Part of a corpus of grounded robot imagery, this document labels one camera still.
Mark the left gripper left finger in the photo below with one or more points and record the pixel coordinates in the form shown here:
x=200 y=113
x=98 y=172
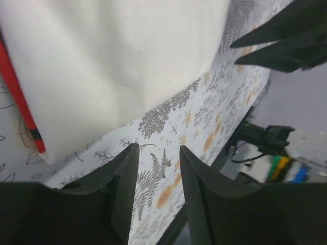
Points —
x=94 y=209

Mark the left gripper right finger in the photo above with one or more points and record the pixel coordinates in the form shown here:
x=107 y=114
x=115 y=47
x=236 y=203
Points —
x=282 y=213

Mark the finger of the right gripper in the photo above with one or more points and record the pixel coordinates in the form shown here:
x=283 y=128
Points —
x=297 y=17
x=304 y=51

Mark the white t shirt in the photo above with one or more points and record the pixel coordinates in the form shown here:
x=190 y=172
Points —
x=88 y=67

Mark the floral table mat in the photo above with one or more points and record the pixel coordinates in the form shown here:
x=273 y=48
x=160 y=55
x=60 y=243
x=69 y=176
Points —
x=202 y=117

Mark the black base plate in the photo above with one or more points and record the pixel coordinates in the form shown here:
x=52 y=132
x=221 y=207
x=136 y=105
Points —
x=192 y=225

